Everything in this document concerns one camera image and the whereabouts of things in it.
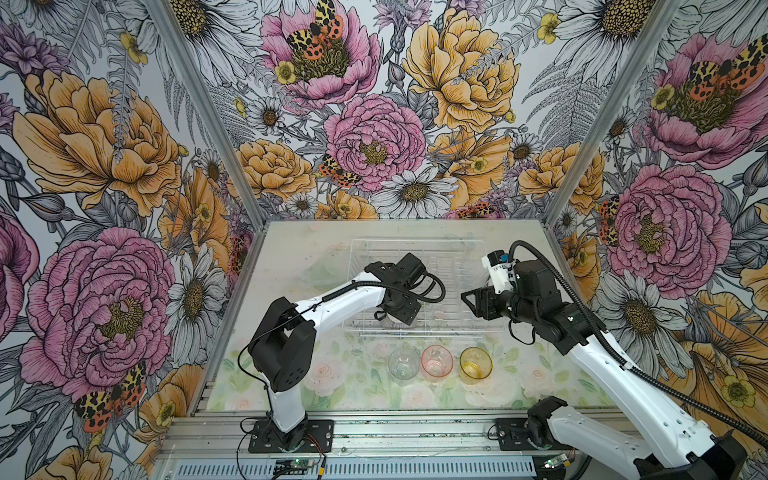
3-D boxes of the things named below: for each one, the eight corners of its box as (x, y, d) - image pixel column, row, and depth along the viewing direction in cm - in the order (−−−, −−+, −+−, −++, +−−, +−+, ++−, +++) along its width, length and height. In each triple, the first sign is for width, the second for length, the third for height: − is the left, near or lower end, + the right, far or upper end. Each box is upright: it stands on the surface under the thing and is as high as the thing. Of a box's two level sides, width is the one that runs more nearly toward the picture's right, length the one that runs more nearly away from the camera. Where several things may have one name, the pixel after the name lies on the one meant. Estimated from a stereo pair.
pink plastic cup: (432, 389, 83) (435, 379, 77) (415, 365, 88) (417, 353, 81) (454, 373, 86) (459, 362, 80) (437, 351, 91) (440, 338, 84)
